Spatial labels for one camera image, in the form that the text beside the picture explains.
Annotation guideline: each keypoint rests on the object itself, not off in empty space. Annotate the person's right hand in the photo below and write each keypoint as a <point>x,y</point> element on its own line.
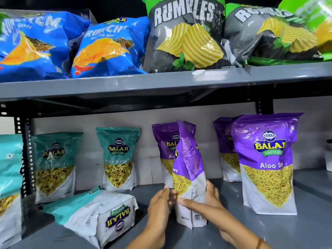
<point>220,215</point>

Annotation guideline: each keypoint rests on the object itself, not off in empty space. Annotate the person's left hand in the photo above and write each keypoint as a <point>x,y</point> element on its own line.
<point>159,212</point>

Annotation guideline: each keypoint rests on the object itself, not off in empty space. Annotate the purple Aloo Sev pouch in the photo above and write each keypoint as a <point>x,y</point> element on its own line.
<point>267,163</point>
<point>163,137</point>
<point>189,158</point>
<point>224,132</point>

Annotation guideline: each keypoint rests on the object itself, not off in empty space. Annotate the grey metal shelf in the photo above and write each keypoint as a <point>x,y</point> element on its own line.
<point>129,85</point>

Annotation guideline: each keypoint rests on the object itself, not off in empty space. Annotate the blue Crunchem bag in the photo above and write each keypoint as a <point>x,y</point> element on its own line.
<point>109,51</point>
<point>39,49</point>

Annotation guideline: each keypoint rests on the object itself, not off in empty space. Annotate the grey Rumbles bag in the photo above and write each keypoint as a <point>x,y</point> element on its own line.
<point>259,41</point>
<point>186,41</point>

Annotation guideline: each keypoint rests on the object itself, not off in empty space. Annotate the person's left forearm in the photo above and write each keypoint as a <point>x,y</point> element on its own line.
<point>147,241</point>

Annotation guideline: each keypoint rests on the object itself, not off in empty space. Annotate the person's right forearm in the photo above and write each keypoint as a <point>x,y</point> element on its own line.
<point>266,246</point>

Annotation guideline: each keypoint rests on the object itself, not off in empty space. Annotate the small white box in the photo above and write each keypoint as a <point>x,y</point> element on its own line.
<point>329,160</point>

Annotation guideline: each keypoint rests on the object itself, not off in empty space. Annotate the small black object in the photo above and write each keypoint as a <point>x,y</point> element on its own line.
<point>329,141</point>

